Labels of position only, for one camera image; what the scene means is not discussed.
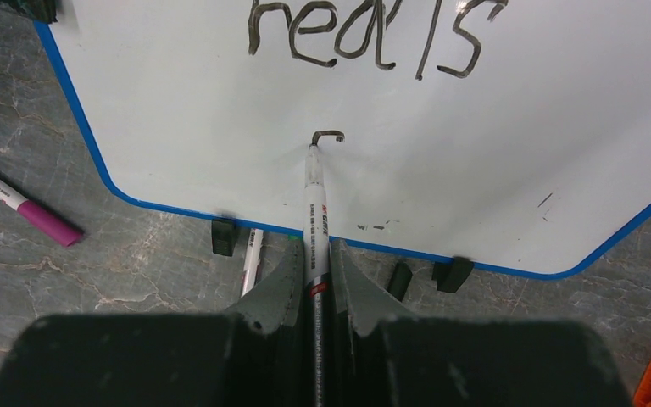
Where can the blue framed whiteboard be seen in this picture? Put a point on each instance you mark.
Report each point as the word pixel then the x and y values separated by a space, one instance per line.
pixel 516 134

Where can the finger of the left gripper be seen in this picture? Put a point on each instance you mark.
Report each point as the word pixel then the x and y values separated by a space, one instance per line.
pixel 43 11

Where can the black marker cap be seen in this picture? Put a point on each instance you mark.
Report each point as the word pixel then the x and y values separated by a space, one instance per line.
pixel 399 281

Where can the red whiteboard marker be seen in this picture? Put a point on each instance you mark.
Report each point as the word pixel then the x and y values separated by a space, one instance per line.
pixel 252 261

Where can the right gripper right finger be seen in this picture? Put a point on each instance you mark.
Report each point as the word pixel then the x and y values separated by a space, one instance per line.
pixel 363 303

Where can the black whiteboard marker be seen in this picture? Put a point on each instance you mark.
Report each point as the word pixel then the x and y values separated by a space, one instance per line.
pixel 316 273

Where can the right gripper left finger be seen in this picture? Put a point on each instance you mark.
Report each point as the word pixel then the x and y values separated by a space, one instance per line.
pixel 276 299

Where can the pink whiteboard marker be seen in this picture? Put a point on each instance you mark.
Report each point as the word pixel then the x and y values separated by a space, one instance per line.
pixel 42 219

